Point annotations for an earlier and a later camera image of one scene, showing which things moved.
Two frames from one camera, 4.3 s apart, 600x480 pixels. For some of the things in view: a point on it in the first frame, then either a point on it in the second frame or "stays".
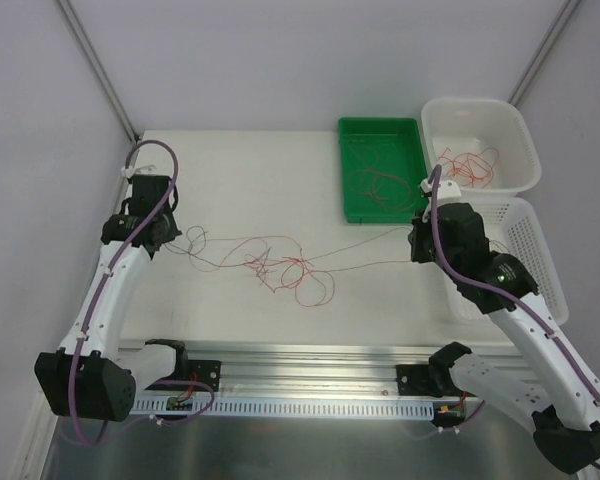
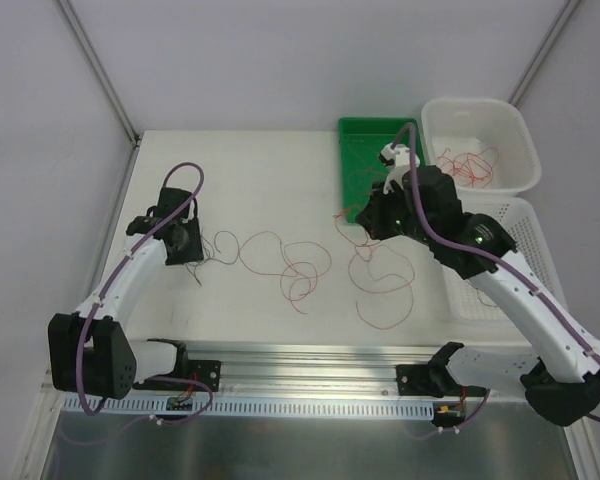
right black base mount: [416, 380] stays
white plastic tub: [481, 145] stays
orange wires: [472, 166] stays
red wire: [388, 189] to [350, 210]
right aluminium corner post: [544, 52] stays
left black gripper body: [165, 232] to [191, 245]
